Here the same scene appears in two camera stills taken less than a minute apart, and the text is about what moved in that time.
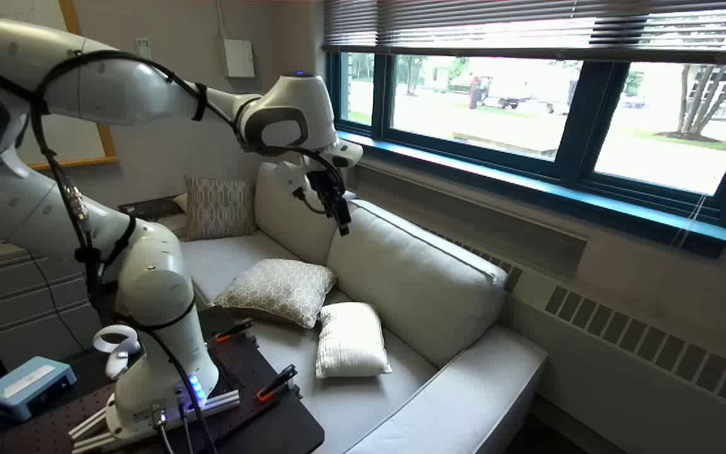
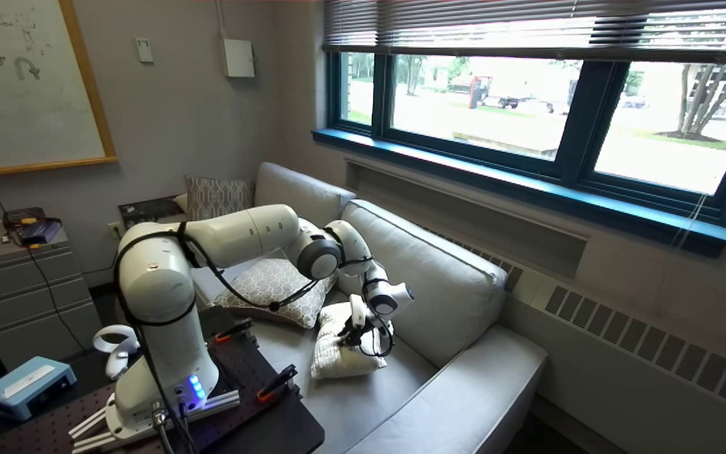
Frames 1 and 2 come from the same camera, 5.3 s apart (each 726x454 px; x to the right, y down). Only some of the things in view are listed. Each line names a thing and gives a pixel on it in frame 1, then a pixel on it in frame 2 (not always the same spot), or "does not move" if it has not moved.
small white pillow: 348,342 does not move
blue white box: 28,390 does not move
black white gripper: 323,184 -> 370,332
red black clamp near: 270,390 does not move
